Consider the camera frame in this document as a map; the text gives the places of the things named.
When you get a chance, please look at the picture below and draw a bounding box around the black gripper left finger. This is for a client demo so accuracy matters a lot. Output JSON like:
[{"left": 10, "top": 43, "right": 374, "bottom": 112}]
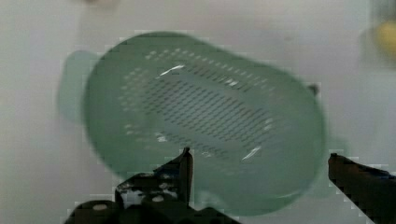
[{"left": 64, "top": 147, "right": 240, "bottom": 224}]

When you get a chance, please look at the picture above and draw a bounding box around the green plastic strainer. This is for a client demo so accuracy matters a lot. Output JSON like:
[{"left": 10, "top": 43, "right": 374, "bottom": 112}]
[{"left": 58, "top": 32, "right": 330, "bottom": 217}]

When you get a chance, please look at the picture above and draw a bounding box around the yellow toy object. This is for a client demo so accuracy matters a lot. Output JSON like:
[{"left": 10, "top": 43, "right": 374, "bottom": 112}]
[{"left": 375, "top": 21, "right": 396, "bottom": 59}]

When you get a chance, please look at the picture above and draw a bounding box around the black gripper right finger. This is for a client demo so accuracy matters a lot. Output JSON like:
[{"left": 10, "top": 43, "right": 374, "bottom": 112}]
[{"left": 328, "top": 153, "right": 396, "bottom": 224}]

